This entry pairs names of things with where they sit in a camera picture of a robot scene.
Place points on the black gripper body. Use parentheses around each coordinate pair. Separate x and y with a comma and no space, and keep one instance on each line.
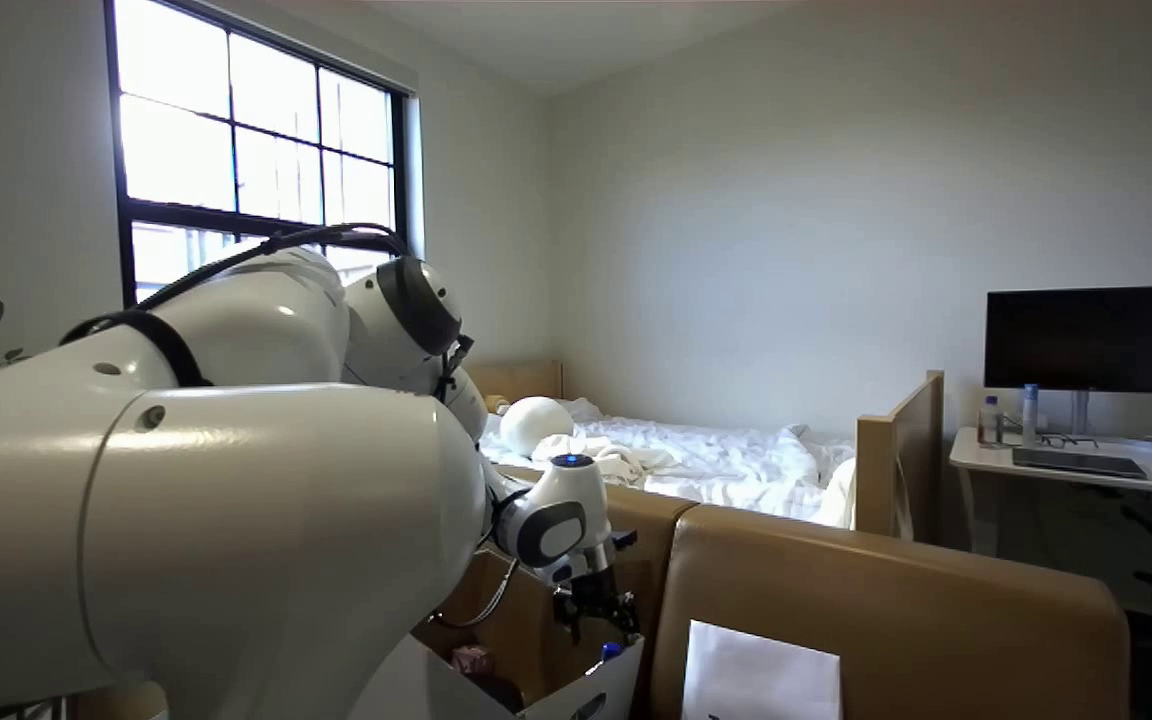
(596,570)

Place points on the clear plastic bottle blue cap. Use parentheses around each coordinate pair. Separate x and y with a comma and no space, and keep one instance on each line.
(609,648)

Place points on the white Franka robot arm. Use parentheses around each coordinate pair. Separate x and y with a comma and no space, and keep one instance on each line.
(228,534)

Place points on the small clear bottle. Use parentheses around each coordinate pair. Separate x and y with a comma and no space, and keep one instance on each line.
(1030,415)
(995,422)

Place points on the cardboard box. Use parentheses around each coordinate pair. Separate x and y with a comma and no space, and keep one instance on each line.
(937,626)
(523,655)

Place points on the white sign card with text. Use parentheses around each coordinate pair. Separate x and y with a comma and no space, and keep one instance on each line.
(759,683)

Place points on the white pillow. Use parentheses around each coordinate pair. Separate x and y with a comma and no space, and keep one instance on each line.
(534,425)

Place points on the white bed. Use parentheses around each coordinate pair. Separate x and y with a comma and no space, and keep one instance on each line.
(721,461)

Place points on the wooden bed headboard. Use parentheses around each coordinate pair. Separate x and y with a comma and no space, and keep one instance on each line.
(523,379)

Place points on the wooden bed footboard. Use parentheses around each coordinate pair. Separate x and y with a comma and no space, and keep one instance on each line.
(901,461)

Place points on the dark keyboard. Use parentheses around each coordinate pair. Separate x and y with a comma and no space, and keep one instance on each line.
(1076,461)

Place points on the black computer monitor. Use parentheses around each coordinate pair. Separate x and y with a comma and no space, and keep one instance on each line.
(1099,341)

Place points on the black framed window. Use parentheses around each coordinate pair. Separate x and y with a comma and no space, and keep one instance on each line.
(242,122)

